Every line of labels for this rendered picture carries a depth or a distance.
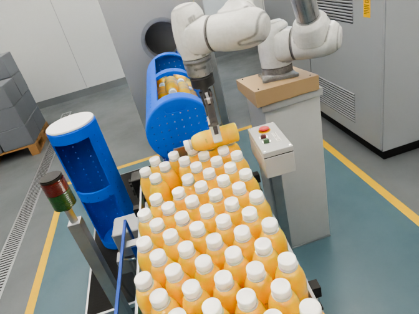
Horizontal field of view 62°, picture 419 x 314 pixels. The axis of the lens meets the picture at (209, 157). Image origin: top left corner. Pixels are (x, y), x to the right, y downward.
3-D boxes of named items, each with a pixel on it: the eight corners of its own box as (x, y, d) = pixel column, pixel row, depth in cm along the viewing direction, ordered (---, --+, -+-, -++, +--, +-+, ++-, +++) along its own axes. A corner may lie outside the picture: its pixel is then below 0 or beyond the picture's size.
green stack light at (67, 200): (78, 195, 102) (71, 182, 99) (74, 208, 96) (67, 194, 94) (57, 201, 102) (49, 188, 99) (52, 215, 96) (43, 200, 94)
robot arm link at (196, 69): (183, 63, 104) (188, 82, 107) (212, 55, 104) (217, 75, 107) (181, 57, 112) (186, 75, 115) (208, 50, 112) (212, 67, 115)
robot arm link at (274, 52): (267, 62, 187) (260, 19, 178) (300, 58, 178) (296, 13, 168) (255, 70, 175) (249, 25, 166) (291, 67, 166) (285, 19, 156)
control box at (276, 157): (277, 144, 133) (273, 120, 128) (296, 171, 115) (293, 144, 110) (251, 151, 132) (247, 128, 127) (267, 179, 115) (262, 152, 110)
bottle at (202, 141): (239, 139, 126) (190, 154, 126) (234, 121, 125) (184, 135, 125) (242, 141, 119) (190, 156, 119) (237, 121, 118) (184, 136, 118)
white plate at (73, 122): (45, 123, 208) (45, 125, 209) (45, 139, 185) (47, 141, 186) (90, 107, 215) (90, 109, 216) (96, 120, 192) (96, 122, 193)
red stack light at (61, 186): (71, 181, 99) (65, 170, 97) (66, 194, 94) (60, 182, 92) (49, 187, 99) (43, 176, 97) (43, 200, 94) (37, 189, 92)
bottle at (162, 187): (184, 219, 124) (169, 177, 115) (168, 230, 121) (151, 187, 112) (174, 211, 129) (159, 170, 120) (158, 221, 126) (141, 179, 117)
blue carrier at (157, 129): (196, 91, 224) (186, 47, 211) (221, 152, 148) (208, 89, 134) (154, 101, 223) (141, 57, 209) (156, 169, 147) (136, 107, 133)
